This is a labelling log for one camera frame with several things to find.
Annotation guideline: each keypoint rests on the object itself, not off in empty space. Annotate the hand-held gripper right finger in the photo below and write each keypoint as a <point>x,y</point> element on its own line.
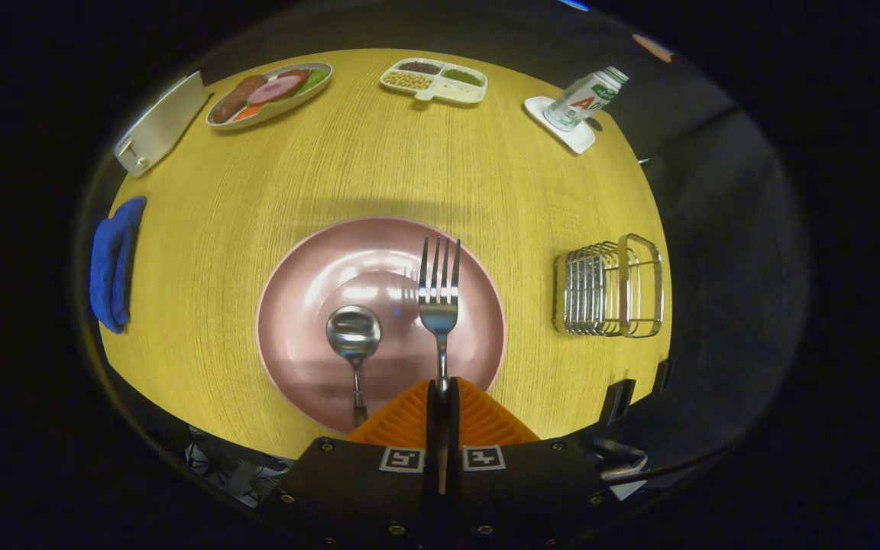
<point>454,431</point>

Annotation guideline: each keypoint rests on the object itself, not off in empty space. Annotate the orange carrot piece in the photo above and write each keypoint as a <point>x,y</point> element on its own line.
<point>247,113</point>

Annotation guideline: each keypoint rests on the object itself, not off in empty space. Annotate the white plastic drink bottle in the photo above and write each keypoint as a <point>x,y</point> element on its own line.
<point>581,99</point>

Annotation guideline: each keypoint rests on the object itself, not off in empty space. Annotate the pink ham slice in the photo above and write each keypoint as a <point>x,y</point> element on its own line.
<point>276,89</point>

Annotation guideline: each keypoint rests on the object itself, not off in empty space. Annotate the pile of yellow beans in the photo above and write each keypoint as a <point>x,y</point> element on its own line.
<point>408,80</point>

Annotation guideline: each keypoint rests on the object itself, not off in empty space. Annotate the grey oval food plate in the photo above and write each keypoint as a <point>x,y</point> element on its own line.
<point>279,109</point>

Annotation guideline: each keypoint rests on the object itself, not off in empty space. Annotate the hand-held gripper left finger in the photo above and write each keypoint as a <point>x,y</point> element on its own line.
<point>431,431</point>

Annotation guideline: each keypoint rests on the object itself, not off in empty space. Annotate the white toaster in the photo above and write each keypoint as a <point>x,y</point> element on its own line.
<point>165,122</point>

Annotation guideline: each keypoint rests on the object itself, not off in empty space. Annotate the white square coaster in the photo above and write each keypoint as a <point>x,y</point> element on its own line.
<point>574,140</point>

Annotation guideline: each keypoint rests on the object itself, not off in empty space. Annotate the pink round plate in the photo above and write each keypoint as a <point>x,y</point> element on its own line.
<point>310,367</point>

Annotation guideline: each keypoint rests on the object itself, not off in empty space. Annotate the brown meat patty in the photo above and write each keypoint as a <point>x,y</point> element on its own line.
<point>234,98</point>

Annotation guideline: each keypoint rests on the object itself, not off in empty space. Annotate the blue cloth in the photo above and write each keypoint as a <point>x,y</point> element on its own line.
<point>111,267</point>

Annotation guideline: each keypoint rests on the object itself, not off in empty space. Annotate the green lettuce leaf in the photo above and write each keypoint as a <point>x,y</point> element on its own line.
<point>316,79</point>

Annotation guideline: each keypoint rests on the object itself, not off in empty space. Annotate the white divided tray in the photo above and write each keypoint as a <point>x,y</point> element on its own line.
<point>455,92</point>

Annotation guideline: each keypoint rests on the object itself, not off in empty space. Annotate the pile of green beans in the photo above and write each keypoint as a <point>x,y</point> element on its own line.
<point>461,76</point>

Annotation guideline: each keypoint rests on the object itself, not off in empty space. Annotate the pile of dark beans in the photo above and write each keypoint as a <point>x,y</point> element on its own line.
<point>418,67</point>

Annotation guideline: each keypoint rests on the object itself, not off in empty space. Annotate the black table clamp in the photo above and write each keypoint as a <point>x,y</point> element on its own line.
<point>616,401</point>
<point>661,376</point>

